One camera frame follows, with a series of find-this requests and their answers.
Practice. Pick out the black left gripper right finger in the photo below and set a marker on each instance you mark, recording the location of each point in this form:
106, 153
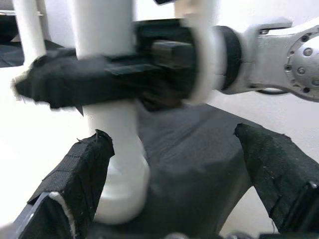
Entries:
279, 171

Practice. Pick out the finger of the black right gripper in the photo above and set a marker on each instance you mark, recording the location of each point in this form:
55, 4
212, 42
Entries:
64, 79

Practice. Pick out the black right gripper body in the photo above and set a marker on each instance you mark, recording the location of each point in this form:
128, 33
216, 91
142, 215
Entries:
169, 64

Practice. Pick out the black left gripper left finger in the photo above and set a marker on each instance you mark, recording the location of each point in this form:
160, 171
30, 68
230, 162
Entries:
74, 179

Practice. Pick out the white plastic table leg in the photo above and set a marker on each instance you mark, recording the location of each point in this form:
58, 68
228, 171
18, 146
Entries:
28, 30
104, 30

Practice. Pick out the black tablecloth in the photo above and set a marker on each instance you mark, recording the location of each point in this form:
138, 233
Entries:
194, 159

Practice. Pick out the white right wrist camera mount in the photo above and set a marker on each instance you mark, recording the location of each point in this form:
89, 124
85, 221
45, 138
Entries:
202, 49

